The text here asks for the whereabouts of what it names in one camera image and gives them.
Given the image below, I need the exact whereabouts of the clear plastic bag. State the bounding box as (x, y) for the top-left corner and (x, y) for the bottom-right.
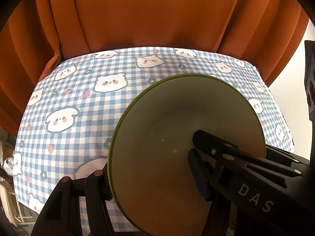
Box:
(3, 157), (16, 177)

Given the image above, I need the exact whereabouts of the blue checked bear tablecloth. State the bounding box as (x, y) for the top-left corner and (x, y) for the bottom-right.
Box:
(12, 47), (296, 227)

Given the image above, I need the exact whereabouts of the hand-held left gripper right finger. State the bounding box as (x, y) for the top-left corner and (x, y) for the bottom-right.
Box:
(188, 149), (233, 236)

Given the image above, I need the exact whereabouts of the wooden shelf rack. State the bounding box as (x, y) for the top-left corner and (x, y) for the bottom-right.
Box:
(0, 125), (33, 228)

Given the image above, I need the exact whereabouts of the white bowl blue floral print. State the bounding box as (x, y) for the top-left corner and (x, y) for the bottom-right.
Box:
(107, 74), (267, 233)

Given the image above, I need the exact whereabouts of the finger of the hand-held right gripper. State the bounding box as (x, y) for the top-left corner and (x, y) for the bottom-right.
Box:
(193, 130), (315, 236)
(266, 145), (315, 177)

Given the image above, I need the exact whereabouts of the orange curtain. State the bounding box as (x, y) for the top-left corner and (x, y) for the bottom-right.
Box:
(0, 0), (310, 138)

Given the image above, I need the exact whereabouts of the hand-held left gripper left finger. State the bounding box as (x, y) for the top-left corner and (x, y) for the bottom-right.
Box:
(31, 165), (116, 236)

